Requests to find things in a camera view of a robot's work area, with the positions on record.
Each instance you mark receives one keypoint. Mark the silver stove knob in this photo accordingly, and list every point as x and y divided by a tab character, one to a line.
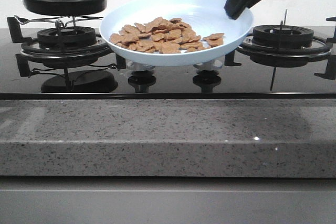
212	65
138	67

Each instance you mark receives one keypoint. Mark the black frying pan green handle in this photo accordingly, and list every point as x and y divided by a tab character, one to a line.
65	7

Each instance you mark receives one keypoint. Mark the black gas burner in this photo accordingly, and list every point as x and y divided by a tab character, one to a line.
72	37
290	37

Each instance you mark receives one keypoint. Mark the light blue plate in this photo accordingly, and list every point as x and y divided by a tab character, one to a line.
205	17

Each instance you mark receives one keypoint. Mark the brown meat pieces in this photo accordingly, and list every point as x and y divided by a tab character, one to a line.
164	36

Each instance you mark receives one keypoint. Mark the black left gas burner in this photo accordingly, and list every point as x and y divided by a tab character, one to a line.
72	37

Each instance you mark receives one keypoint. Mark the silver left stove knob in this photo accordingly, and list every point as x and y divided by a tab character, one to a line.
138	67

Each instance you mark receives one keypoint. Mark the black right gas burner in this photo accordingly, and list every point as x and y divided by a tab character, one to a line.
290	37

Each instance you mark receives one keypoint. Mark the silver right stove knob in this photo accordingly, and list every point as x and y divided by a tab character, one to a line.
212	65

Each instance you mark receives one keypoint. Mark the black glass cooktop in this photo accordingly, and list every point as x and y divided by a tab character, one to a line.
239	77

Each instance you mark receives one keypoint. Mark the black left pan support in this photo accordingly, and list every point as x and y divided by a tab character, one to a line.
29	50

